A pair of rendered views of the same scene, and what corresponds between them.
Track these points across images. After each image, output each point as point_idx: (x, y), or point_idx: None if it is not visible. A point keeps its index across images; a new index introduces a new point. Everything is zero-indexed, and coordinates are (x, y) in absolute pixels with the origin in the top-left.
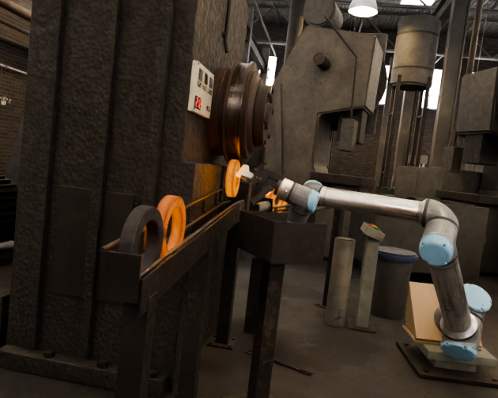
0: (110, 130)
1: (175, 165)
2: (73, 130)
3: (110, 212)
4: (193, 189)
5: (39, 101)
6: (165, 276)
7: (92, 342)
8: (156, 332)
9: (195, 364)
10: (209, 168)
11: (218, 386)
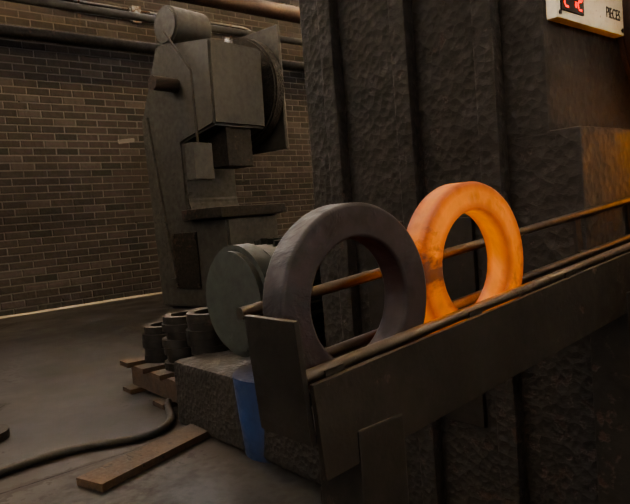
0: (418, 110)
1: (538, 141)
2: (368, 129)
3: None
4: (584, 182)
5: (323, 99)
6: (434, 375)
7: (447, 492)
8: (555, 490)
9: None
10: None
11: None
